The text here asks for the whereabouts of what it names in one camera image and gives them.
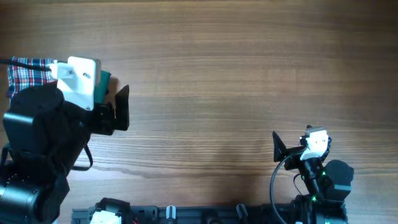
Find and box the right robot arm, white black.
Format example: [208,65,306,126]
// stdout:
[269,125,354,223]

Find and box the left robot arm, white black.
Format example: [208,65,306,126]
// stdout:
[1,83,129,223]

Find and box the plaid shirt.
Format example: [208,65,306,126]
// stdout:
[1,56,58,98]

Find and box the folded dark green garment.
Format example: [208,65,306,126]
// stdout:
[93,70,111,103]

